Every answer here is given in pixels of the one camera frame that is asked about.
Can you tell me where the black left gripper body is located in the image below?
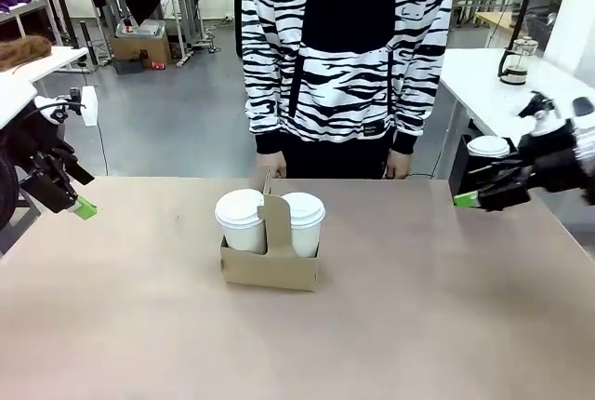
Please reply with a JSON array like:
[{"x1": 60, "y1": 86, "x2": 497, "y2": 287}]
[{"x1": 17, "y1": 143, "x2": 79, "y2": 214}]

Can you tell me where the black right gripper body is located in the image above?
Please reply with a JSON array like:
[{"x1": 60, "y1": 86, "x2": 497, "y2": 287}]
[{"x1": 514, "y1": 127, "x2": 582, "y2": 197}]

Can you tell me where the glass french press pitcher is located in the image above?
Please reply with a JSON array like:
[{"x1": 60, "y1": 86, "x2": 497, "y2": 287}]
[{"x1": 496, "y1": 35, "x2": 539, "y2": 88}]

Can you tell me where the white plastic cup lid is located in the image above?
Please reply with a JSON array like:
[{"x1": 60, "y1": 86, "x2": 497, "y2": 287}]
[
  {"x1": 466, "y1": 135, "x2": 511, "y2": 159},
  {"x1": 214, "y1": 188, "x2": 267, "y2": 228},
  {"x1": 280, "y1": 192, "x2": 327, "y2": 228}
]

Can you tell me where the brown cardboard cup carrier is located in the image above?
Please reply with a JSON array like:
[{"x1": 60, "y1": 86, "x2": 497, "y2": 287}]
[{"x1": 218, "y1": 166, "x2": 323, "y2": 293}]

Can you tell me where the person's left forearm striped sleeve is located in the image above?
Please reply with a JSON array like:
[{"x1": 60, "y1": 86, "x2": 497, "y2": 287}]
[{"x1": 389, "y1": 55, "x2": 448, "y2": 155}]

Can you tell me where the person's right forearm striped sleeve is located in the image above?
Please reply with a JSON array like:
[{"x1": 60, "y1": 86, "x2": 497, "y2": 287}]
[{"x1": 241, "y1": 60, "x2": 292, "y2": 157}]

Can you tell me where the person's left hand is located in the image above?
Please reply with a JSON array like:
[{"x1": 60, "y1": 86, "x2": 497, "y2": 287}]
[{"x1": 386, "y1": 150, "x2": 412, "y2": 181}]

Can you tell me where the person's right hand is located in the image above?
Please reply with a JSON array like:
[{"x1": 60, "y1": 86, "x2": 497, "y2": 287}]
[{"x1": 256, "y1": 152, "x2": 288, "y2": 180}]

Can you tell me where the large white table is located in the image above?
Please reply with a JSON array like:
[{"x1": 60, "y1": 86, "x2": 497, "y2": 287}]
[{"x1": 439, "y1": 47, "x2": 595, "y2": 140}]

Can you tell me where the white table with brown fur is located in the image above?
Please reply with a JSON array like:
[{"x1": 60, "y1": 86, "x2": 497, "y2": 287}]
[{"x1": 0, "y1": 46, "x2": 90, "y2": 94}]

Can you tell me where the small black case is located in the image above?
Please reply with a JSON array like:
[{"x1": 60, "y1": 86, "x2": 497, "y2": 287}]
[{"x1": 114, "y1": 59, "x2": 144, "y2": 76}]

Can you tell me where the brown furry object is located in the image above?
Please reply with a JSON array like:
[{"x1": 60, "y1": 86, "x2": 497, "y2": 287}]
[{"x1": 0, "y1": 35, "x2": 54, "y2": 73}]

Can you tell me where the grey mesh basket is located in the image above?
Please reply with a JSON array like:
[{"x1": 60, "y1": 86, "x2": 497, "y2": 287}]
[{"x1": 523, "y1": 13, "x2": 561, "y2": 47}]

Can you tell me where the brown cardboard storage box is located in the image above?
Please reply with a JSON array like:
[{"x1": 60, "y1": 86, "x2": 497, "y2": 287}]
[{"x1": 111, "y1": 33, "x2": 174, "y2": 70}]

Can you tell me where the wooden top table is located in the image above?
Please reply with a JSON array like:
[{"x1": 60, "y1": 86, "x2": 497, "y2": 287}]
[{"x1": 474, "y1": 11, "x2": 531, "y2": 43}]

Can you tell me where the clear plastic bin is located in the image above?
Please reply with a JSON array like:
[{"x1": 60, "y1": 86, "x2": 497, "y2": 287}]
[{"x1": 114, "y1": 19, "x2": 167, "y2": 41}]

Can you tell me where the black stand pole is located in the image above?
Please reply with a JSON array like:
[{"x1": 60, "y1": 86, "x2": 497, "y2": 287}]
[{"x1": 507, "y1": 0, "x2": 544, "y2": 50}]

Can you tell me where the purple cloth pile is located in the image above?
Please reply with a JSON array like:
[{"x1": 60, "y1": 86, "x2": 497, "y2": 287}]
[{"x1": 0, "y1": 0, "x2": 33, "y2": 15}]

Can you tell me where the person in zebra hoodie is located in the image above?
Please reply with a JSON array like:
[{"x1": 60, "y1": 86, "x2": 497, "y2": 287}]
[{"x1": 240, "y1": 0, "x2": 459, "y2": 181}]

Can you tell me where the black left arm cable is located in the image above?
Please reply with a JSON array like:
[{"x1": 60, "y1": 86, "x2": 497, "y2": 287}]
[{"x1": 0, "y1": 151, "x2": 22, "y2": 233}]

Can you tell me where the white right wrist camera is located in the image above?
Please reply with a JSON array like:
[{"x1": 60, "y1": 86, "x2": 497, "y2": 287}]
[{"x1": 516, "y1": 89, "x2": 595, "y2": 137}]

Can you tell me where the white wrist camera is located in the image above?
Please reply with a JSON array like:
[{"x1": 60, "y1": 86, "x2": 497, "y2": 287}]
[
  {"x1": 516, "y1": 89, "x2": 595, "y2": 137},
  {"x1": 34, "y1": 85, "x2": 99, "y2": 128}
]

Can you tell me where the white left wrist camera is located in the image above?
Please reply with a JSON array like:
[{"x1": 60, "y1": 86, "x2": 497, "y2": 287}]
[{"x1": 34, "y1": 85, "x2": 99, "y2": 128}]

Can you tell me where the short black post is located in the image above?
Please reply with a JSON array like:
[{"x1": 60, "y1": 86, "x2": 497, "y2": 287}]
[{"x1": 79, "y1": 21, "x2": 99, "y2": 74}]

